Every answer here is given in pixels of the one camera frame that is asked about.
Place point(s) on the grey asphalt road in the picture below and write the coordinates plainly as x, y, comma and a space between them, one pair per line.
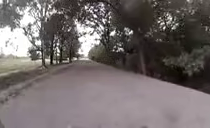
103, 96

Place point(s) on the row of roadside trees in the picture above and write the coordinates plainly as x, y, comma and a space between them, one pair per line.
53, 36

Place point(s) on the dense trees and bushes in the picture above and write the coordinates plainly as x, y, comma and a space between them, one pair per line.
166, 40

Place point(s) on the dirt verge strip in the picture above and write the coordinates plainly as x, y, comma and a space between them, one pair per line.
16, 78

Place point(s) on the pale grass field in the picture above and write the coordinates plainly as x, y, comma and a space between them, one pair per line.
9, 64

